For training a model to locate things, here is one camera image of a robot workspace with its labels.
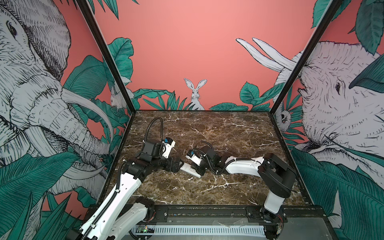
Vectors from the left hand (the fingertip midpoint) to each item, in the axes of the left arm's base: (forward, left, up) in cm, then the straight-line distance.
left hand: (176, 158), depth 73 cm
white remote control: (+2, -5, -17) cm, 18 cm away
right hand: (+2, -7, -13) cm, 15 cm away
